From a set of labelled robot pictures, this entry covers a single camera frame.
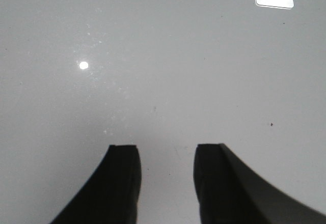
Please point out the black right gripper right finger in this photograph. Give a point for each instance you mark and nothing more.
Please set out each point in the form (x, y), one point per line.
(228, 191)

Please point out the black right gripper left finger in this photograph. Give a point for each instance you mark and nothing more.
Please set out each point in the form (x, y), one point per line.
(111, 194)

